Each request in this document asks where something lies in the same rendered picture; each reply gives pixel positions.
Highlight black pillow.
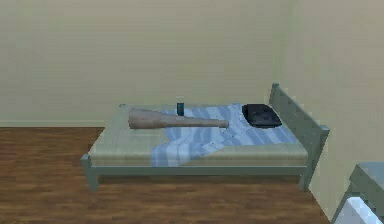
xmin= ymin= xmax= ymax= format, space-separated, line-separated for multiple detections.
xmin=241 ymin=103 xmax=283 ymax=129

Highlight wooden baseball bat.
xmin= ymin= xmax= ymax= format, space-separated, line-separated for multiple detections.
xmin=128 ymin=108 xmax=230 ymax=130

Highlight grey-green framed bed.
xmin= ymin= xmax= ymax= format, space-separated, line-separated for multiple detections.
xmin=80 ymin=81 xmax=331 ymax=193

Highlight blue striped blanket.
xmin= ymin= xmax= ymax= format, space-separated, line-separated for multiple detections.
xmin=150 ymin=103 xmax=299 ymax=168

